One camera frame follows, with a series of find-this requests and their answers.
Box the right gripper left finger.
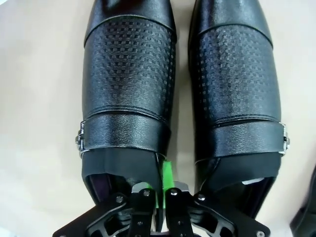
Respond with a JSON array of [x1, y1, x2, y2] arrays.
[[52, 182, 158, 237]]

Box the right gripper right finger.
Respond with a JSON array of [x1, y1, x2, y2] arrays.
[[161, 160, 270, 237]]

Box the black leather dress shoe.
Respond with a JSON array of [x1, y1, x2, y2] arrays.
[[288, 162, 316, 237], [75, 0, 179, 224], [189, 0, 291, 205]]

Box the white crumpled stuffing paper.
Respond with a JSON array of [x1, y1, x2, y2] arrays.
[[241, 178, 265, 186]]

